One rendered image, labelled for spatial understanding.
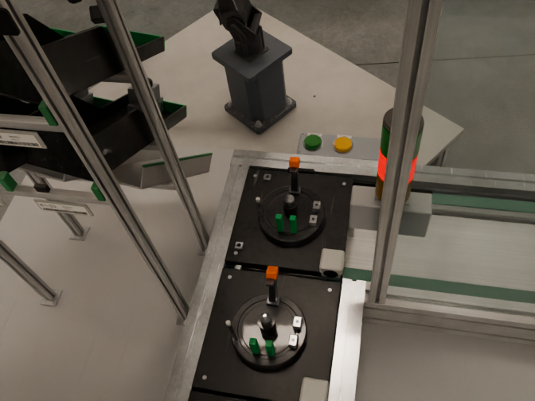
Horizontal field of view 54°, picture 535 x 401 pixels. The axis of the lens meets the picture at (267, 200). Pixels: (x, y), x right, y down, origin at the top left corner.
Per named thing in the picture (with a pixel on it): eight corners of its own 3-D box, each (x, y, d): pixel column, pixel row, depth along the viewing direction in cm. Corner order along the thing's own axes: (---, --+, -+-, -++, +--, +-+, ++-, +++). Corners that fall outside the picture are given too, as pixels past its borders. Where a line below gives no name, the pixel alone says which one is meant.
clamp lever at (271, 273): (268, 295, 99) (267, 264, 95) (279, 297, 99) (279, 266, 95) (264, 309, 96) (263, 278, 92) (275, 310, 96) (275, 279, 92)
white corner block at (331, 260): (322, 257, 108) (322, 247, 104) (344, 259, 107) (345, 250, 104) (319, 277, 105) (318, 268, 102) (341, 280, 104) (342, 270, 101)
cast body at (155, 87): (142, 107, 103) (140, 72, 99) (164, 110, 102) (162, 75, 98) (123, 124, 96) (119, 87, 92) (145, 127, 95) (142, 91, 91)
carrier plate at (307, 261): (249, 173, 122) (247, 167, 120) (353, 182, 117) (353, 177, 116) (225, 265, 109) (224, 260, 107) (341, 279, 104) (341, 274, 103)
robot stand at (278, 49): (262, 82, 152) (253, 24, 136) (298, 106, 145) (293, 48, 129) (224, 109, 147) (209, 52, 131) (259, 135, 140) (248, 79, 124)
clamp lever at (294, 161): (290, 186, 113) (290, 156, 108) (299, 187, 113) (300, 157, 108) (287, 196, 110) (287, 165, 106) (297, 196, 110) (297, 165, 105)
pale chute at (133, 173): (158, 159, 122) (161, 140, 121) (209, 172, 119) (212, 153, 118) (79, 173, 96) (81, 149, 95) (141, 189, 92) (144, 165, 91)
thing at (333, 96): (236, 2, 180) (236, -5, 177) (462, 135, 137) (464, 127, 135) (61, 116, 157) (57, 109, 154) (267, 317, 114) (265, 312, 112)
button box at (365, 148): (302, 147, 131) (300, 130, 126) (388, 154, 127) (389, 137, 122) (297, 169, 127) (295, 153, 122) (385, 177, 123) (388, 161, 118)
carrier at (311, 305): (224, 271, 108) (212, 241, 98) (341, 286, 104) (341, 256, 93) (193, 391, 95) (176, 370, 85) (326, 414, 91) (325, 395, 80)
